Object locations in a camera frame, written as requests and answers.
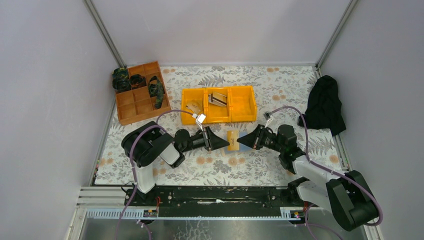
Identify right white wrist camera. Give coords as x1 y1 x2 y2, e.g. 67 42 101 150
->
263 111 274 128

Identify camo belt in tray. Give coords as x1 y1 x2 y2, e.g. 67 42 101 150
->
147 75 165 109

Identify card in middle bin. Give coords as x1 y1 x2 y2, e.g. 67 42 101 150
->
208 91 228 107

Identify aluminium frame rails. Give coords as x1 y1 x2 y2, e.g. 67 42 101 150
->
64 186 385 240

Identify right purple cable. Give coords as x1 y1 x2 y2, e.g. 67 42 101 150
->
264 105 384 240

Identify yellow three-compartment bin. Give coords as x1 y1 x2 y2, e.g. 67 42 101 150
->
181 85 257 125

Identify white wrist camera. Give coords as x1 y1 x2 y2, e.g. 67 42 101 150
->
263 111 274 128
192 113 206 131

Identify rolled belt in tray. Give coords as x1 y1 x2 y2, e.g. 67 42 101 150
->
129 74 147 90

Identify black cloth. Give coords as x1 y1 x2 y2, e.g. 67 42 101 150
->
297 75 347 136

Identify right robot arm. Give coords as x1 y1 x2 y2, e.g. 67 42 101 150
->
237 124 382 231

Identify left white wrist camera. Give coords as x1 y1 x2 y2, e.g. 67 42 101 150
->
192 113 206 131

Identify gold VIP card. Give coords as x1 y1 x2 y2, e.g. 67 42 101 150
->
227 130 240 152

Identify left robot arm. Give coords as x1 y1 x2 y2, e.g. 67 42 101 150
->
121 121 230 194

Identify rolled camo belt outside tray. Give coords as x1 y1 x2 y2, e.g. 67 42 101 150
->
112 67 131 94

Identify orange compartment tray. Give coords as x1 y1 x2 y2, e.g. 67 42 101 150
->
115 61 171 126

